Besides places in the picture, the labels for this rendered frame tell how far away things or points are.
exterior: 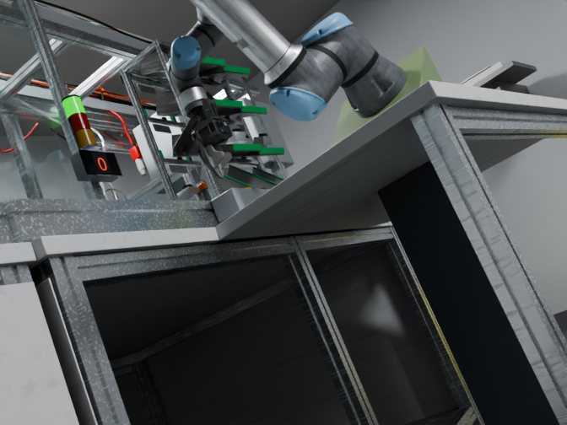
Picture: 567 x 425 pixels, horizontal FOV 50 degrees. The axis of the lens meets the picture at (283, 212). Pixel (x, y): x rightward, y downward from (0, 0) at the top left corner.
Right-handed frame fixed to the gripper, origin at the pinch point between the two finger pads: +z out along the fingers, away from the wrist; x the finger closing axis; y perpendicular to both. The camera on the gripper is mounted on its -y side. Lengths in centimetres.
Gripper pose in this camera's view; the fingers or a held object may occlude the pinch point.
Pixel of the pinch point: (218, 174)
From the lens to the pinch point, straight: 165.4
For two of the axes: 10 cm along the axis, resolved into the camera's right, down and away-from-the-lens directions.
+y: 7.8, -4.3, -4.5
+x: 5.0, -0.1, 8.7
